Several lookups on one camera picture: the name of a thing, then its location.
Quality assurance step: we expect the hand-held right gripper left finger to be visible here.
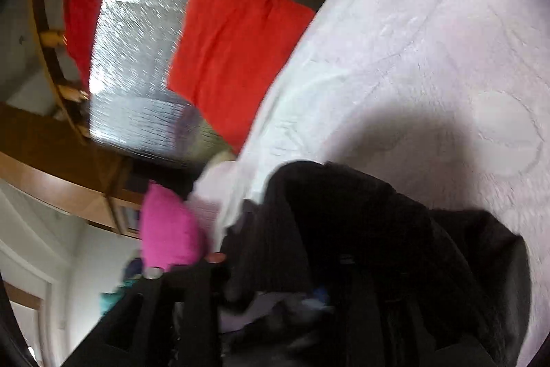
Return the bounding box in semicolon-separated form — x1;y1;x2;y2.
60;255;228;367

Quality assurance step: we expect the wooden cabinet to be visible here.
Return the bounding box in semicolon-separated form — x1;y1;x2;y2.
0;102;147;239

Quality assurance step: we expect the white bed blanket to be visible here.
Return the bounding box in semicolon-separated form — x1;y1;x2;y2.
189;0;550;367

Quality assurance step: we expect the red cloth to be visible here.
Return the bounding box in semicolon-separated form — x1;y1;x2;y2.
62;0;130;88

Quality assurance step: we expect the wooden stair railing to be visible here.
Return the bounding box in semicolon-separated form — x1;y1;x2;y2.
28;0;93;144

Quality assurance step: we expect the pink pillow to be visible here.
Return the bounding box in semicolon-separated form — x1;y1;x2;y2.
140;183;207;269

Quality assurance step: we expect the red pillow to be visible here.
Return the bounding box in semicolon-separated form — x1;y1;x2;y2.
166;0;317;153

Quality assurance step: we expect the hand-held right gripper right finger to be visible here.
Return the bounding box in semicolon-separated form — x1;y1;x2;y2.
339;255;491;367

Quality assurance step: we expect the dark quilted jacket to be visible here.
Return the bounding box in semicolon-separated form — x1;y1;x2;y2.
215;161;534;367

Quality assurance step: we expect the silver foil insulation panel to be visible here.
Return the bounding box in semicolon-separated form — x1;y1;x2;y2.
88;0;331;170

